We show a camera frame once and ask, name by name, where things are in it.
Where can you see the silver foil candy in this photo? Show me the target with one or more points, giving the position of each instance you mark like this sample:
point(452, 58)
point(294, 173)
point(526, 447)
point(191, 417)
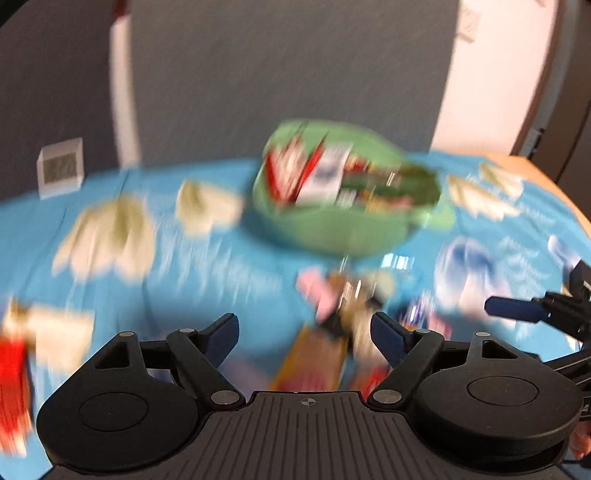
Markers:
point(369, 290)

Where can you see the dark brown door frame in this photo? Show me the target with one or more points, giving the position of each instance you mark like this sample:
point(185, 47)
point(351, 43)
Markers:
point(563, 83)

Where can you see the white wall socket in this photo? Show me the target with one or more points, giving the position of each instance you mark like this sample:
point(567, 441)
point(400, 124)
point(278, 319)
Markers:
point(471, 25)

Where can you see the dark grey felt panel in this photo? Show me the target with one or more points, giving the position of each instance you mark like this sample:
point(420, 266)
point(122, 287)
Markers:
point(55, 83)

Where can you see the red white snack packet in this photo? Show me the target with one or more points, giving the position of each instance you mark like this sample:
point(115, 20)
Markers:
point(286, 170)

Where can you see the red gold patterned packet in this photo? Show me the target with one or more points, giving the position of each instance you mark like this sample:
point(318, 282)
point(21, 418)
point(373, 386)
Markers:
point(16, 392)

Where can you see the white digital clock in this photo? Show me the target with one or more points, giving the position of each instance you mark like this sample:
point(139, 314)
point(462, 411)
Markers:
point(60, 168)

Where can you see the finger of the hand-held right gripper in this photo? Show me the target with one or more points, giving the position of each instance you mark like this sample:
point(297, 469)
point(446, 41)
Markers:
point(512, 309)
point(568, 369)

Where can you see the pink snack packet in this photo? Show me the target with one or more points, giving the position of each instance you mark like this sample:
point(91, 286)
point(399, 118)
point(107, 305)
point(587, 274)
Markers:
point(318, 288)

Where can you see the green plastic bowl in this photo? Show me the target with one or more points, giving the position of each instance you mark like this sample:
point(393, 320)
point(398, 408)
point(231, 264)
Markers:
point(323, 230)

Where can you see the white pole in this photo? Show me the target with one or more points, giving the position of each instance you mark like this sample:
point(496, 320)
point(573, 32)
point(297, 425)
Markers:
point(124, 92)

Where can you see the green snack packet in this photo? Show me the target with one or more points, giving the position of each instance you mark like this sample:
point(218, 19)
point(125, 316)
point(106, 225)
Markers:
point(392, 184)

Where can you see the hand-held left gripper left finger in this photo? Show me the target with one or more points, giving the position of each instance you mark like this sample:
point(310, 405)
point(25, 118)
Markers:
point(224, 334)

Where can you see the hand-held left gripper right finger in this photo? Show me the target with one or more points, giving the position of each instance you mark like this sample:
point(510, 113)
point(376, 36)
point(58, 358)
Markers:
point(388, 334)

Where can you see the white blue snack packet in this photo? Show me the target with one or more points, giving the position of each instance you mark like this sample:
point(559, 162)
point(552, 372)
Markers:
point(323, 177)

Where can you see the blue foil candy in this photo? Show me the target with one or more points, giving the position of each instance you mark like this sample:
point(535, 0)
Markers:
point(422, 314)

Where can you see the blue floral tablecloth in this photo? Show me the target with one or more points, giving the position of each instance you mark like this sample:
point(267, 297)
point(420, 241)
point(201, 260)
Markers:
point(207, 277)

